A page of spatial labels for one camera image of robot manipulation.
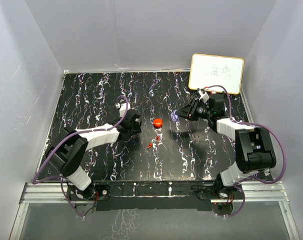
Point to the orange earbud charging case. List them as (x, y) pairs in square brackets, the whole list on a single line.
[(158, 123)]

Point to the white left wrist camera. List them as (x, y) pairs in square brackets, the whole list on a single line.
[(123, 108)]

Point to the yellow framed whiteboard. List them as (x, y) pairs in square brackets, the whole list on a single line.
[(213, 70)]

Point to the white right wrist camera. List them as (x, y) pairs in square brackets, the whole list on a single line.
[(203, 95)]

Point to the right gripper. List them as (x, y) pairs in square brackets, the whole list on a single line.
[(185, 112)]

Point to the aluminium frame rail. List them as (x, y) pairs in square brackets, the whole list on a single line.
[(266, 215)]

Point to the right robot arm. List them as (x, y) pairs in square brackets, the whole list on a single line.
[(254, 151)]

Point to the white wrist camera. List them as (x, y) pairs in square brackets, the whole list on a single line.
[(123, 108), (203, 95)]

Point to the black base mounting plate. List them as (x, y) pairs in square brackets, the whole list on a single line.
[(149, 195)]

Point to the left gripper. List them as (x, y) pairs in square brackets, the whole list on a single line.
[(136, 130)]

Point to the lilac earbud charging case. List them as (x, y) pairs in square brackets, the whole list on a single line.
[(174, 117)]

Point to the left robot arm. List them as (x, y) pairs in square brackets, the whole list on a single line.
[(76, 142)]

